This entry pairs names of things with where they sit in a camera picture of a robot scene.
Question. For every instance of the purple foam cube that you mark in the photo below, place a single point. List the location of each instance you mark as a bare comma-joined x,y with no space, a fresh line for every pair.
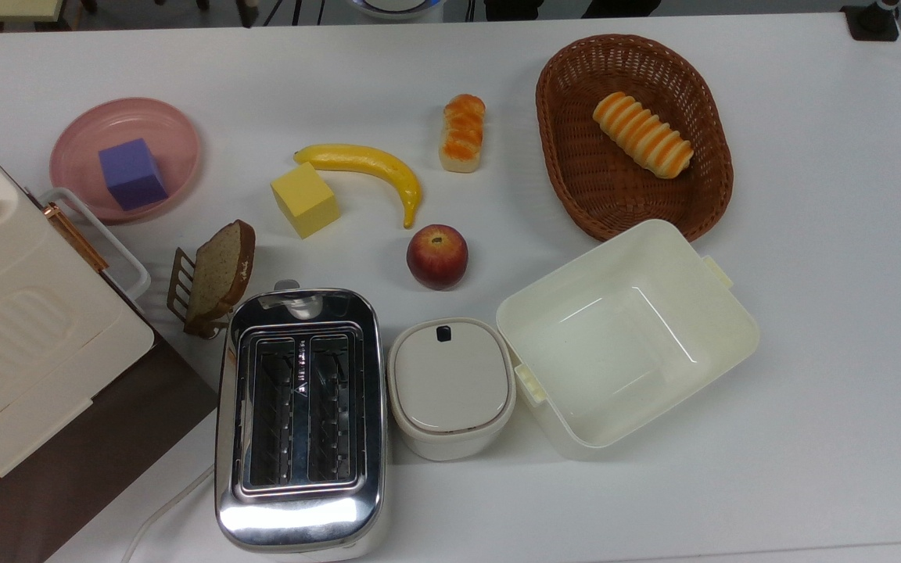
133,173

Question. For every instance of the yellow foam cube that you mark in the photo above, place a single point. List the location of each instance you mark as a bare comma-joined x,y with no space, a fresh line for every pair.
306,202

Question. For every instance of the red toy apple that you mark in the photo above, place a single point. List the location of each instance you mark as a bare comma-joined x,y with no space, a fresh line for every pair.
437,258

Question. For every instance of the white lidded square container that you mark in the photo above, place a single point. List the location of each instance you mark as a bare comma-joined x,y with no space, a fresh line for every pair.
450,379

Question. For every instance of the yellow toy banana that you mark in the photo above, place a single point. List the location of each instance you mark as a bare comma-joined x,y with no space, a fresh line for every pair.
372,162

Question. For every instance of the short glazed bread roll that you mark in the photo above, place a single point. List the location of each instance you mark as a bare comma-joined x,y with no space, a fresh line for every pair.
463,133

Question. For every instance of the brown wicker basket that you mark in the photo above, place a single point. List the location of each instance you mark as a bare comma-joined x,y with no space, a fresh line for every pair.
576,172

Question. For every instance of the cream open plastic container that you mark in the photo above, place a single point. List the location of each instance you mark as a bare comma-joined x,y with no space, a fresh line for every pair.
622,336

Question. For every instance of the brown bread slice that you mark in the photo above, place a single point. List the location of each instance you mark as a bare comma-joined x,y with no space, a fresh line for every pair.
220,274

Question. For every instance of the long striped bread roll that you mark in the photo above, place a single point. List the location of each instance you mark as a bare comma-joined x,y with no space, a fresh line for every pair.
642,134

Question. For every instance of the brown metal toast rack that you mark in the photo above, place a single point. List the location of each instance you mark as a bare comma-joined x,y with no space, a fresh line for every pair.
180,285

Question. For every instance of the chrome two-slot toaster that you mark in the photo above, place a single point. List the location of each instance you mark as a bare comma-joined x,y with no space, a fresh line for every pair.
302,516

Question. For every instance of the white blue round base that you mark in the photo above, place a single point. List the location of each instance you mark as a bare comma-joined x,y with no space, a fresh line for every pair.
394,8

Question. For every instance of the pink round plate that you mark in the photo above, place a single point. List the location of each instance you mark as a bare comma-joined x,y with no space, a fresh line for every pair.
169,133

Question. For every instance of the cream countertop oven appliance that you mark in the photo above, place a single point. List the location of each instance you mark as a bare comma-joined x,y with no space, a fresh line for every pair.
20,344

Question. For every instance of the black table clamp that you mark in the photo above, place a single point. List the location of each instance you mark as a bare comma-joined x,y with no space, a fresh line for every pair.
871,23

